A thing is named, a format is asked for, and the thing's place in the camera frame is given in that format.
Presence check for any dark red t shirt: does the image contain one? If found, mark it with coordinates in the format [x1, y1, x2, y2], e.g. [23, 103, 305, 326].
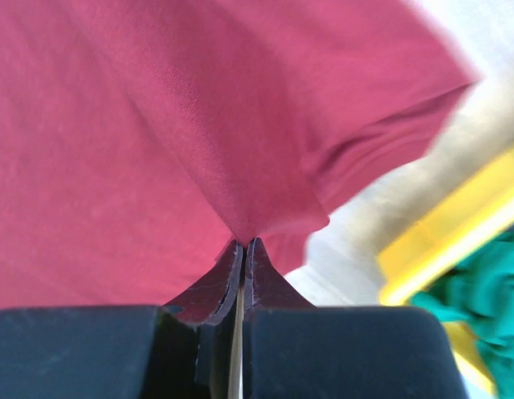
[0, 1, 475, 308]

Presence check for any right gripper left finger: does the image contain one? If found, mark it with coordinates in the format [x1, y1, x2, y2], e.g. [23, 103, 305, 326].
[0, 242, 245, 398]

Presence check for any yellow plastic bin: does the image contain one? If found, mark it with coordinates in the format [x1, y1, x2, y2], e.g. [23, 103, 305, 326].
[378, 146, 514, 396]

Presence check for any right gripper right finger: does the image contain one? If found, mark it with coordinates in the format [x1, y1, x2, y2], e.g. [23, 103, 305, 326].
[242, 239, 467, 398]

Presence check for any green t shirt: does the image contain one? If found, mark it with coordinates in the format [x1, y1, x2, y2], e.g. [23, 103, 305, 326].
[410, 231, 514, 398]

